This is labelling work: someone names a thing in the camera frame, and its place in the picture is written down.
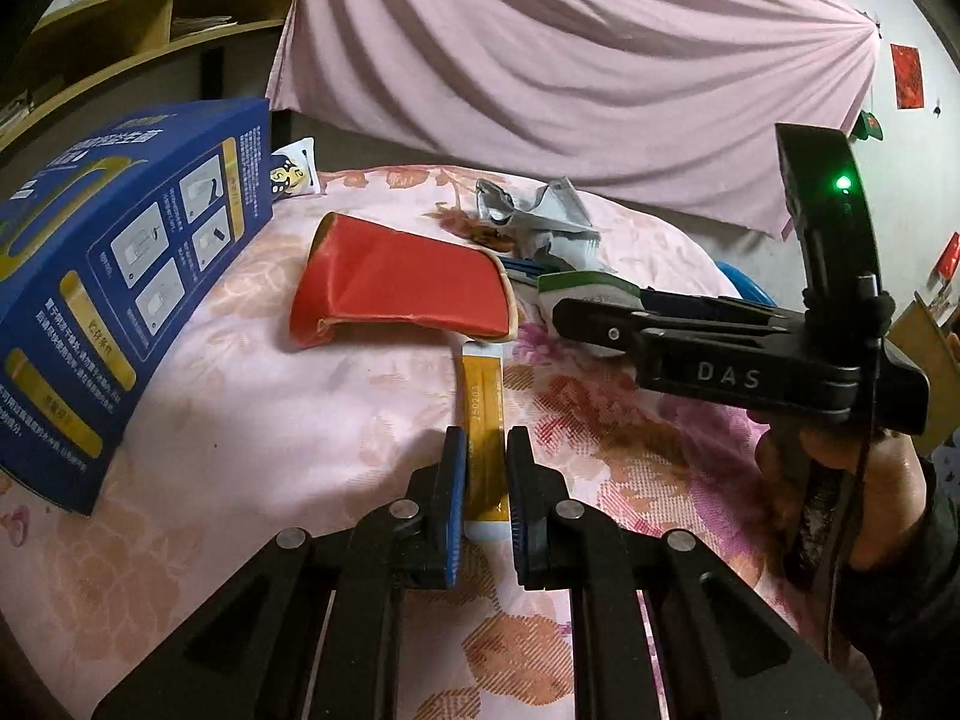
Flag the person's right forearm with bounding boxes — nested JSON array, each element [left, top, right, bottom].
[[832, 457, 960, 698]]

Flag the wooden shelf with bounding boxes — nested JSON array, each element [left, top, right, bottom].
[[0, 0, 301, 151]]

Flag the grey face mask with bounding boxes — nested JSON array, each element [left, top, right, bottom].
[[472, 178, 620, 275]]

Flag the pink curtain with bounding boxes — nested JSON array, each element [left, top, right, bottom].
[[266, 0, 882, 241]]

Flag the red wrapper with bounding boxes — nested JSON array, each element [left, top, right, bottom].
[[289, 212, 517, 350]]

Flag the person's right hand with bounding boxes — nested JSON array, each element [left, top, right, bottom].
[[754, 426, 931, 571]]

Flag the stack of books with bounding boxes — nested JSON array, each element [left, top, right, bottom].
[[172, 11, 241, 40]]

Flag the green white packet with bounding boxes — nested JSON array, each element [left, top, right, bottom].
[[536, 270, 646, 316]]

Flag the white cartoon print packet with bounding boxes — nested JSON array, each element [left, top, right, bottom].
[[270, 137, 323, 200]]

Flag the blue cardboard box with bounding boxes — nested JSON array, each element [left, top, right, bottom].
[[0, 97, 275, 517]]

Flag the red wall poster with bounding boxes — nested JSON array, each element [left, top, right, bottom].
[[891, 43, 923, 112]]

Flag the white blue printed packet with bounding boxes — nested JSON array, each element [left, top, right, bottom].
[[499, 255, 571, 276]]

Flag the pink floral blanket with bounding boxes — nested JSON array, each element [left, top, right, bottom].
[[0, 165, 826, 720]]

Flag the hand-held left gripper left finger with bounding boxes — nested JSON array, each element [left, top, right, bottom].
[[94, 427, 470, 720]]

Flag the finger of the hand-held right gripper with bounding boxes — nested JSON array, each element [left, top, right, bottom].
[[551, 298, 657, 361], [641, 291, 803, 329]]

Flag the wooden cabinet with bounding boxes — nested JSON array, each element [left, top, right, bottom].
[[889, 292, 960, 451]]

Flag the yellow strip packet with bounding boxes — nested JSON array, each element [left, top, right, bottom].
[[459, 341, 518, 541]]

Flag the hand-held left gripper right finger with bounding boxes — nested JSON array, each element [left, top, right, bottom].
[[507, 426, 875, 720]]

